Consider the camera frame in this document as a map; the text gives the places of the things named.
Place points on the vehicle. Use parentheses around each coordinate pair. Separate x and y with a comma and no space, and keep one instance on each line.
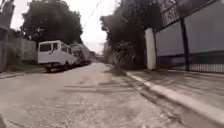
(81,53)

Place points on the dark trees and bushes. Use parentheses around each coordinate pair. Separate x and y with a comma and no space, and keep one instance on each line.
(128,33)

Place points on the white concrete pillar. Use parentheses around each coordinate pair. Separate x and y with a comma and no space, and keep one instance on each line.
(150,49)

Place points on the grey concrete road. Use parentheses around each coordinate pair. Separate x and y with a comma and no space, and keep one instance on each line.
(83,100)

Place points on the white van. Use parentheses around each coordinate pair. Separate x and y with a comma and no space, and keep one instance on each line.
(55,54)

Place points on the pale concrete kerb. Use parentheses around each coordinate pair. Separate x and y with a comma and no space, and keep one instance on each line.
(173,97)

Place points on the large dark tree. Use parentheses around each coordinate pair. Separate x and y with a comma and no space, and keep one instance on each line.
(51,21)

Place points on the grey concrete sidewalk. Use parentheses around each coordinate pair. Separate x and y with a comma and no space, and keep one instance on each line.
(196,87)

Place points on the grey panel fence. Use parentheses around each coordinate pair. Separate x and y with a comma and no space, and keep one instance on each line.
(200,36)

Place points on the building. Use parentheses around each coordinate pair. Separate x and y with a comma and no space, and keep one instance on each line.
(5,33)

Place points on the grey concrete wall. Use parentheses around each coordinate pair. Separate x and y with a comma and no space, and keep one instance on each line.
(21,50)

